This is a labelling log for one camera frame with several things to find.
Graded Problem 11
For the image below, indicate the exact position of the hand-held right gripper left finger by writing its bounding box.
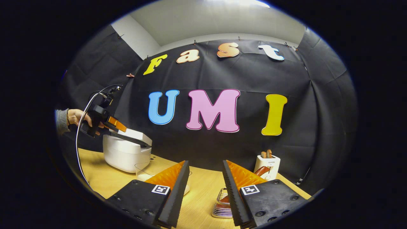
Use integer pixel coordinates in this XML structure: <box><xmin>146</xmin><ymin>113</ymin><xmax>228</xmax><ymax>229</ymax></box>
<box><xmin>105</xmin><ymin>160</ymin><xmax>190</xmax><ymax>229</ymax></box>

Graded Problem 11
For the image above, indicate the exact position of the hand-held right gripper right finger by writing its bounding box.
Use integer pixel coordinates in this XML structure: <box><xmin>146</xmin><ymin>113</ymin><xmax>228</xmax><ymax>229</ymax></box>
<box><xmin>222</xmin><ymin>160</ymin><xmax>314</xmax><ymax>229</ymax></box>

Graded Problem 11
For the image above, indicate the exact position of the metal wire chopstick holder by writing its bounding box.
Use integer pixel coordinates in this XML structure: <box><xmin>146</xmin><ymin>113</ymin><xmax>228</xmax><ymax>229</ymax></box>
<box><xmin>211</xmin><ymin>188</ymin><xmax>235</xmax><ymax>219</ymax></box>

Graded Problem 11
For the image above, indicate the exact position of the white rice cooker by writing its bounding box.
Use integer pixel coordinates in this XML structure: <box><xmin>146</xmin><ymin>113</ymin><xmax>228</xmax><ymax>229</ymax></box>
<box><xmin>102</xmin><ymin>128</ymin><xmax>152</xmax><ymax>173</ymax></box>

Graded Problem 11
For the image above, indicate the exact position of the brown wooden spoon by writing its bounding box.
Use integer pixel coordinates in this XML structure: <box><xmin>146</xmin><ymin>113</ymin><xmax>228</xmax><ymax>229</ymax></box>
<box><xmin>219</xmin><ymin>166</ymin><xmax>271</xmax><ymax>204</ymax></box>

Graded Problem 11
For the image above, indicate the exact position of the clear plastic container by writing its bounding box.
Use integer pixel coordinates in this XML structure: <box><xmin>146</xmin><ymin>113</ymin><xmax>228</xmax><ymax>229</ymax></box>
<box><xmin>135</xmin><ymin>162</ymin><xmax>193</xmax><ymax>196</ymax></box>

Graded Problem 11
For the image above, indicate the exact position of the white toaster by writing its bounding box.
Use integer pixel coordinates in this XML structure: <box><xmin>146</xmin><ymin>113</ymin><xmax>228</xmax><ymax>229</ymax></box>
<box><xmin>254</xmin><ymin>155</ymin><xmax>281</xmax><ymax>181</ymax></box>

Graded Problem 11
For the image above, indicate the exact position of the black backdrop cloth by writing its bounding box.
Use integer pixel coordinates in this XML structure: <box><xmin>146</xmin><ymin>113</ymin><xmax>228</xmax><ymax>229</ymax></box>
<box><xmin>59</xmin><ymin>25</ymin><xmax>358</xmax><ymax>194</ymax></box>

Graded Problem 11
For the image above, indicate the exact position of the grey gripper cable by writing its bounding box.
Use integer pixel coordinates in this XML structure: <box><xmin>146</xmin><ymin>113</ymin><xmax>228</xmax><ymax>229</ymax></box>
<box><xmin>76</xmin><ymin>84</ymin><xmax>123</xmax><ymax>188</ymax></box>

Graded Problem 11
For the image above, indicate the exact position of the thin white wall cable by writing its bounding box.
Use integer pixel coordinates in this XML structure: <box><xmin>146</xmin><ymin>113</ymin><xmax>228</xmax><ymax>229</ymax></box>
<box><xmin>296</xmin><ymin>166</ymin><xmax>311</xmax><ymax>185</ymax></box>

